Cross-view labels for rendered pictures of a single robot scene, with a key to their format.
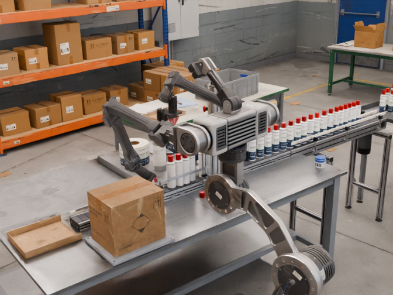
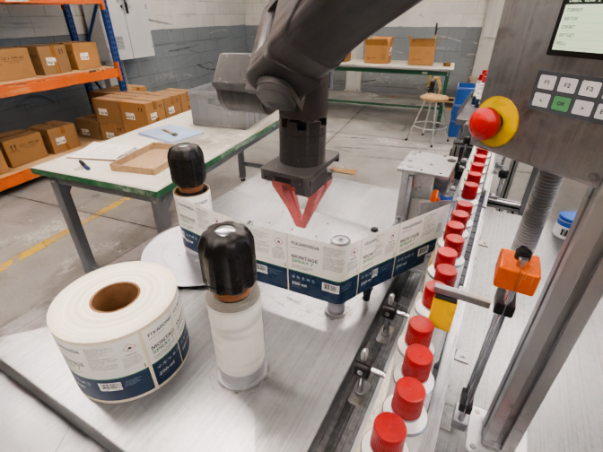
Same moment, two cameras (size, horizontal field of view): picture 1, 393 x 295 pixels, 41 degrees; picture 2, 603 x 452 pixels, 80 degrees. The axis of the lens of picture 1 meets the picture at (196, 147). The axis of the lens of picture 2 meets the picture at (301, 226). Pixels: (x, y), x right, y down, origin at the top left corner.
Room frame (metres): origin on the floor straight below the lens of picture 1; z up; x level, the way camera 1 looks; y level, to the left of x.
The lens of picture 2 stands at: (2.72, 0.32, 1.44)
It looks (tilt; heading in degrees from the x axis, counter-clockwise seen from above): 31 degrees down; 336
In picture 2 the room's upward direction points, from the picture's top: straight up
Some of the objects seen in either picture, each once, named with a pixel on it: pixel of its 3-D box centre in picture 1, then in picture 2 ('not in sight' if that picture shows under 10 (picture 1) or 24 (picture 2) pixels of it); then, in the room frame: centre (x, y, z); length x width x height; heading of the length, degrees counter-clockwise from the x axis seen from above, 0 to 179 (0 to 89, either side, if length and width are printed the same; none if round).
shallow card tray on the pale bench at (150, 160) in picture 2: (164, 115); (153, 157); (4.58, 0.29, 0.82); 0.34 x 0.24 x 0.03; 141
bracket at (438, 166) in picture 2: not in sight; (428, 163); (3.32, -0.26, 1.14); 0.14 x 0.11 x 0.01; 127
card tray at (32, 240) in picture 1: (44, 235); not in sight; (2.37, 0.80, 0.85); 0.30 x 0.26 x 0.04; 127
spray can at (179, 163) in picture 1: (178, 170); (397, 439); (2.90, 0.11, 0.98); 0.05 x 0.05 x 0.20
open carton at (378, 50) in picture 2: not in sight; (378, 48); (7.66, -3.14, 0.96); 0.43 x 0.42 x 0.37; 42
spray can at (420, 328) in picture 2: (190, 164); (409, 373); (2.97, 0.03, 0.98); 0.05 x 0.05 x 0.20
